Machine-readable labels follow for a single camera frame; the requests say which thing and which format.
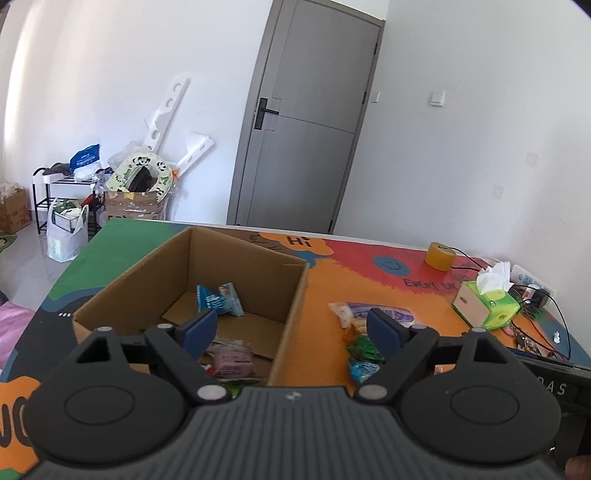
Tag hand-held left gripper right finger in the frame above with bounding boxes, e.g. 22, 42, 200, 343
355, 308, 525, 406

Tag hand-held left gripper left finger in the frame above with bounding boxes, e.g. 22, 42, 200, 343
60, 308, 232, 406

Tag small green snack packet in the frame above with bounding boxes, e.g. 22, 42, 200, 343
346, 333, 385, 363

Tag blue white snack packet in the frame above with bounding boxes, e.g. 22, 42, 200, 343
196, 282, 245, 317

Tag purple white bread packet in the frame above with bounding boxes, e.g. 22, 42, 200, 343
329, 302, 416, 335

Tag pink snack packet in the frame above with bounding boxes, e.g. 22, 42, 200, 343
205, 342, 257, 379

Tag person's right hand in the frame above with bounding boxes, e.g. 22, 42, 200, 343
564, 455, 591, 478

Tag yellow tape roll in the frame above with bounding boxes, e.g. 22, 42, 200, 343
425, 241, 455, 272

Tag green tissue box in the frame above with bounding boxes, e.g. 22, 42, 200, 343
451, 261, 522, 330

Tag white power strip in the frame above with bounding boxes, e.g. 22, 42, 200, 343
510, 264, 557, 296

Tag cardboard box with clutter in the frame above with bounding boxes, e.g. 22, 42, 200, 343
104, 187, 167, 227

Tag white plastic bag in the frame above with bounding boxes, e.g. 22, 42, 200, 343
47, 198, 89, 263

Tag panda print toilet seat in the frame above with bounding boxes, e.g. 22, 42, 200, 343
106, 152, 175, 204

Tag short white perforated board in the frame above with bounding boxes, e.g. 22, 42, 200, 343
173, 134, 215, 178

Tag pink blanket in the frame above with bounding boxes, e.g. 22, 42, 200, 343
0, 300, 35, 370

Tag black shoe rack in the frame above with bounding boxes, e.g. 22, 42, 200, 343
32, 167, 105, 241

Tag blue white bag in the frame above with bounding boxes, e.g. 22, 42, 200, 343
70, 144, 101, 182

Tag grey door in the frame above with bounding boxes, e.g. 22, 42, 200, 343
227, 0, 385, 234

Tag small brown cardboard box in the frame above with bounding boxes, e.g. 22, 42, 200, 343
0, 185, 31, 234

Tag tall white perforated board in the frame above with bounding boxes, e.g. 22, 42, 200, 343
144, 76, 191, 153

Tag black door handle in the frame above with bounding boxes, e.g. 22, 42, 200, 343
253, 98, 281, 131

